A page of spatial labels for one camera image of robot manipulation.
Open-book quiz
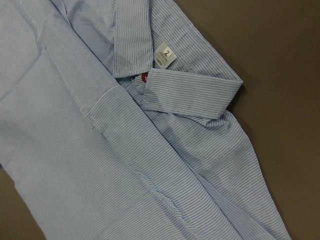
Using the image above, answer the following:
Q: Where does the blue striped button-up shirt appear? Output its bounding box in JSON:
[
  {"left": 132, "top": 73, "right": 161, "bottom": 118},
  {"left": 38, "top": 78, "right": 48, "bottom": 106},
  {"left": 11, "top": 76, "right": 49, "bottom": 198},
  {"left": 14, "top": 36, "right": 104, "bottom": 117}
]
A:
[{"left": 0, "top": 0, "right": 290, "bottom": 240}]

